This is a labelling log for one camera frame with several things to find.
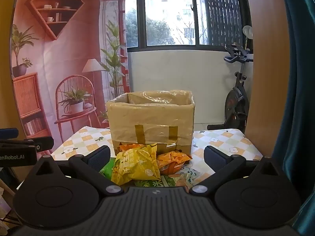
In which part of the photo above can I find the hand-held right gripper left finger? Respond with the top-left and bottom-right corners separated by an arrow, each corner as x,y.
23,146 -> 123,197

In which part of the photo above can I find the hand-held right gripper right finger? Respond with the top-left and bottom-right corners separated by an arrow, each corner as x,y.
189,146 -> 292,197

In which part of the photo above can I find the green and orange snack bag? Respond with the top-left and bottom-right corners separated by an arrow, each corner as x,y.
99,158 -> 117,179

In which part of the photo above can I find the white and teal snack bag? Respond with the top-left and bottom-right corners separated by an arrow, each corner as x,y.
172,165 -> 212,190

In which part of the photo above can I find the yellow snack bag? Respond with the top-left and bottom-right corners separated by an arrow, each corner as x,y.
111,143 -> 161,185

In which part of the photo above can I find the green vegetable-print snack bag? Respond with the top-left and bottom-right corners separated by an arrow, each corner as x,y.
134,176 -> 176,188

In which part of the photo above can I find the plastic-wrapped cardboard box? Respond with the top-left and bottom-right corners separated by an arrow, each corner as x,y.
106,90 -> 195,156

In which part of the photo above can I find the black exercise bike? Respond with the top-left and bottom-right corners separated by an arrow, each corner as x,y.
207,43 -> 254,133

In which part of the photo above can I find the brown wooden board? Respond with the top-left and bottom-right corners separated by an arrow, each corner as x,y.
242,0 -> 293,161

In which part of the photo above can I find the red plant poster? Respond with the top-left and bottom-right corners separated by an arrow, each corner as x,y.
10,0 -> 128,144

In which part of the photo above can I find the teal curtain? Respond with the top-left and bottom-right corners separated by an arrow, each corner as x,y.
271,0 -> 315,236

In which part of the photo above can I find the white round lamp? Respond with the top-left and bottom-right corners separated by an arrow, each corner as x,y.
242,25 -> 253,40

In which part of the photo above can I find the dark-framed window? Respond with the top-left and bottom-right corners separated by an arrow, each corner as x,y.
97,0 -> 246,53

